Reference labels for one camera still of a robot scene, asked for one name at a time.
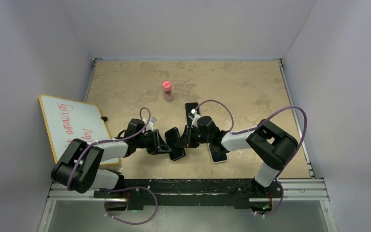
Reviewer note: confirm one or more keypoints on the purple edged smartphone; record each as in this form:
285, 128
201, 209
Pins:
188, 107

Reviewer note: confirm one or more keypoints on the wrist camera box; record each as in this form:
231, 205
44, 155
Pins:
194, 116
152, 123

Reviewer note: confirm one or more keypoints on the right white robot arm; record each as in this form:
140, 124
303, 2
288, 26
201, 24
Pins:
271, 143

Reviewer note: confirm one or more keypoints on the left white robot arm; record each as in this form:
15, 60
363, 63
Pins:
79, 167

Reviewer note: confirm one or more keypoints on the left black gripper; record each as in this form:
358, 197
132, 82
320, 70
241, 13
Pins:
158, 146

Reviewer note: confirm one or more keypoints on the yellow framed whiteboard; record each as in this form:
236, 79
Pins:
66, 120

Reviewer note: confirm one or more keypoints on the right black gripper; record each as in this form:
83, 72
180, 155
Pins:
186, 140

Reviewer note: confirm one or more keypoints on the pink capped small bottle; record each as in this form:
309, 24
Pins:
167, 91

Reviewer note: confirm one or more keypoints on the black phone case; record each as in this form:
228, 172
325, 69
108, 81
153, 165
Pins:
176, 153

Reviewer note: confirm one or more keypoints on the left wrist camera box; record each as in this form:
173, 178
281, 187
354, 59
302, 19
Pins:
152, 123

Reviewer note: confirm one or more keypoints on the beige cased smartphone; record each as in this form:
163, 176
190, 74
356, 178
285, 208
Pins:
217, 156

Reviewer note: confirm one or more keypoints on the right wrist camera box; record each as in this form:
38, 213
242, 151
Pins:
194, 116

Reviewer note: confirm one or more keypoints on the black mounting rail base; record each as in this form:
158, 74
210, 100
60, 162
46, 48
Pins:
237, 193

